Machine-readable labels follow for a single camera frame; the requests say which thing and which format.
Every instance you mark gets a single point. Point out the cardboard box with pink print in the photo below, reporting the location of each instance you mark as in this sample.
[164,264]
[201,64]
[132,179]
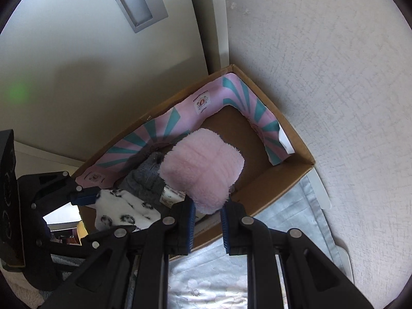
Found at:
[276,183]

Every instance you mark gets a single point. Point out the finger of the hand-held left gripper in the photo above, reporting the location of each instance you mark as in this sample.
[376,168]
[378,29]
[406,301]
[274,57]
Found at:
[51,190]
[41,264]

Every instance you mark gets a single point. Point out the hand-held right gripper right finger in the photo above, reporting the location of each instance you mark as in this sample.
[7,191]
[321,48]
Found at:
[225,231]

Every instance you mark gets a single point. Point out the white panda print sock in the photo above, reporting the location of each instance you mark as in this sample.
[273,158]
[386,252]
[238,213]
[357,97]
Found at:
[128,206]

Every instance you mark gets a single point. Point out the pink fluffy socks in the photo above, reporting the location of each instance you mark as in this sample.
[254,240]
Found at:
[202,170]

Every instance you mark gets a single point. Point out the grey fleece glove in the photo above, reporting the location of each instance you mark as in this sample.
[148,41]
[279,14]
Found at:
[144,180]

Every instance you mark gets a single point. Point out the floral table cloth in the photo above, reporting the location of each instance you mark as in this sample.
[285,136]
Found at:
[206,280]

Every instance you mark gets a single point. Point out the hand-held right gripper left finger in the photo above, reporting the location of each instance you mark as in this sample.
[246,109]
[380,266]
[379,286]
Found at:
[190,231]

